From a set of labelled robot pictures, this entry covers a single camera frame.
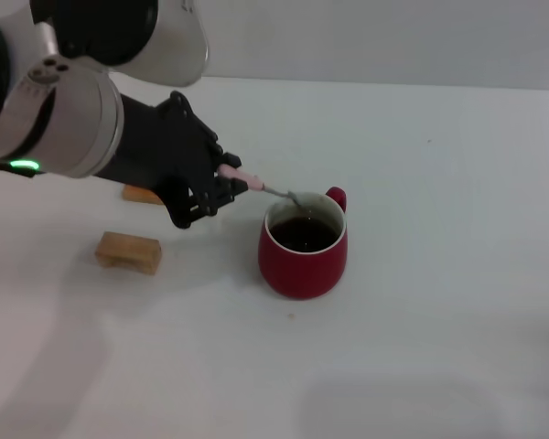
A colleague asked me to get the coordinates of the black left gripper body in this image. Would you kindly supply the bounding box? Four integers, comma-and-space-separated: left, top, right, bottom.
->
93, 93, 221, 221

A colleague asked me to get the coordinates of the pink handled metal spoon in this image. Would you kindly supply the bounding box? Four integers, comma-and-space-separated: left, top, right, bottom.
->
218, 165, 313, 214

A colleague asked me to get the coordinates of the red cup with coffee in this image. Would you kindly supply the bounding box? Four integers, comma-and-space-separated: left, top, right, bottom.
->
257, 186, 349, 301

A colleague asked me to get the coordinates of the orange stained wooden block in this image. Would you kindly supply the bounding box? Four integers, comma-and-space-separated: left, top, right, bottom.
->
121, 184, 166, 207

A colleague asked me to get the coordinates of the plain notched wooden block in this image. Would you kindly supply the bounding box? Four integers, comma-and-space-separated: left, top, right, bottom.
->
94, 230, 163, 276

